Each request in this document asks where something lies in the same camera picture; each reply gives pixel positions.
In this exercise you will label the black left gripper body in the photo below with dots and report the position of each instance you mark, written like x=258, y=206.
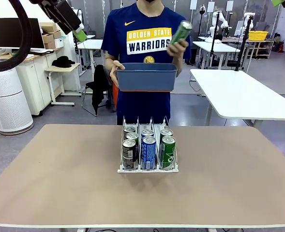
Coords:
x=50, y=7

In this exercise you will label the green beverage can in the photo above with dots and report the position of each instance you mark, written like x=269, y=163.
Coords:
x=167, y=154
x=166, y=132
x=179, y=33

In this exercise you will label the person's left forearm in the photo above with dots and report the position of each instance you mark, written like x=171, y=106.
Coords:
x=181, y=64

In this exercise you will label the person's right forearm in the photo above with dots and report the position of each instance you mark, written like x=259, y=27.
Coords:
x=109, y=58

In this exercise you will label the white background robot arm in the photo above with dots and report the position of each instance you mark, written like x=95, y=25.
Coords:
x=79, y=14
x=248, y=20
x=216, y=20

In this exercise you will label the blue beverage can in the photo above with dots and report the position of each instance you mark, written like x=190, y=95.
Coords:
x=149, y=154
x=147, y=132

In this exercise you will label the clear plastic can dispenser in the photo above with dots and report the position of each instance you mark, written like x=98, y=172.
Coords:
x=142, y=170

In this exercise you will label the person's right hand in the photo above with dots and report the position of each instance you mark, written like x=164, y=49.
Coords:
x=114, y=72

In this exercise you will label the person's left hand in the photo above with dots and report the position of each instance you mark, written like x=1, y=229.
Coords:
x=178, y=49

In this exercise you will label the brown cardboard box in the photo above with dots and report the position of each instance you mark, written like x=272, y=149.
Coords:
x=57, y=33
x=48, y=26
x=49, y=45
x=48, y=38

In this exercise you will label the small white box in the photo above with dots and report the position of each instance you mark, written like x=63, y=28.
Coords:
x=59, y=42

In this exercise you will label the white lab desk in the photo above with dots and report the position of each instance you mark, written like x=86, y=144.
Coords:
x=217, y=47
x=91, y=44

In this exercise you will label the yellow plastic crate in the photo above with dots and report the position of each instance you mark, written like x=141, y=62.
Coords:
x=258, y=35

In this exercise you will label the black keyboard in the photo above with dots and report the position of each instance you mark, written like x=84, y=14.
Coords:
x=41, y=51

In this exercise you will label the black hat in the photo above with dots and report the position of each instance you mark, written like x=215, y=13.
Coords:
x=63, y=62

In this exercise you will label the red object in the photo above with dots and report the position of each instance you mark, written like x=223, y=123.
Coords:
x=279, y=46

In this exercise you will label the white paper sign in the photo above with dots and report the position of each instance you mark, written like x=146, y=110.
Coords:
x=229, y=5
x=211, y=6
x=193, y=4

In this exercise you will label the small white side table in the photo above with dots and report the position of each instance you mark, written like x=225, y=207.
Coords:
x=64, y=68

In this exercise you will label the wooden shelf table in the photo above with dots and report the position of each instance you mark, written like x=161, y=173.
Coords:
x=260, y=48

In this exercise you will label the person in blue shirt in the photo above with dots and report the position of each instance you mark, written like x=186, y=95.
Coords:
x=118, y=36

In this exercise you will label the black computer monitor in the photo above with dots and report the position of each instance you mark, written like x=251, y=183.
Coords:
x=4, y=31

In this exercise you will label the black tripod stand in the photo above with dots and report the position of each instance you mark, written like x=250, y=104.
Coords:
x=214, y=41
x=244, y=43

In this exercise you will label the black chair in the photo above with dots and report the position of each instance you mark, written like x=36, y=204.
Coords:
x=90, y=84

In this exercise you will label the white desk cabinet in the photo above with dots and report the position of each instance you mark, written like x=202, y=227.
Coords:
x=33, y=79

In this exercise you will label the black jacket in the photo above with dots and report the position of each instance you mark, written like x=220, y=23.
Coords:
x=100, y=82

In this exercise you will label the black face mask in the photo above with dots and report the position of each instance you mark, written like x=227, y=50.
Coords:
x=152, y=1

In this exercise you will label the orange jacket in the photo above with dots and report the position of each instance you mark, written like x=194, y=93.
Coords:
x=115, y=96

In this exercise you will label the large white table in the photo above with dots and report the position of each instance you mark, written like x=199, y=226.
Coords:
x=241, y=94

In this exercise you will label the white air purifier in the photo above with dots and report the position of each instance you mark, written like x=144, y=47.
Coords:
x=6, y=104

